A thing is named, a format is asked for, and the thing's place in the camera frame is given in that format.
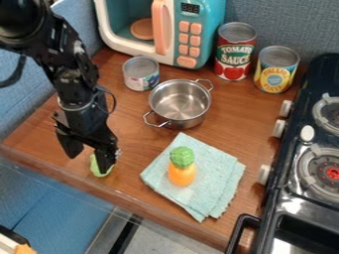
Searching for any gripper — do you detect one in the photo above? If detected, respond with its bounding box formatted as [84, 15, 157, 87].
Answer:
[50, 97, 121, 176]

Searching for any silver pot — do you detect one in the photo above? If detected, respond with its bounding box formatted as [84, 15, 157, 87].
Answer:
[140, 77, 216, 131]

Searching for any green toy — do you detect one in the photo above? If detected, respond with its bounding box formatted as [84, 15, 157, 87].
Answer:
[88, 152, 117, 179]

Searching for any small white can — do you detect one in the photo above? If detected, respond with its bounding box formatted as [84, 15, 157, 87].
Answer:
[120, 55, 162, 92]

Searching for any orange toy pineapple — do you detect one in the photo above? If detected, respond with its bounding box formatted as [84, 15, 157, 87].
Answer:
[167, 146, 198, 188]

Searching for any light blue cloth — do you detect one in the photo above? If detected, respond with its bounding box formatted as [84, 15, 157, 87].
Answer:
[139, 131, 248, 223]

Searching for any toy microwave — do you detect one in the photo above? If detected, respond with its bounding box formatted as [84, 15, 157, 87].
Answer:
[92, 0, 227, 70]

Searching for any red tomato can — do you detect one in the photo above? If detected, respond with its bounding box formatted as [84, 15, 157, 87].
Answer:
[213, 21, 259, 82]

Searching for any yellow pineapple can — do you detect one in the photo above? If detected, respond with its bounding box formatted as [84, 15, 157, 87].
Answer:
[253, 45, 302, 94]

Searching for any toy stove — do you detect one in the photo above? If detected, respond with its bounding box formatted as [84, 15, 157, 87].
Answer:
[223, 53, 339, 254]

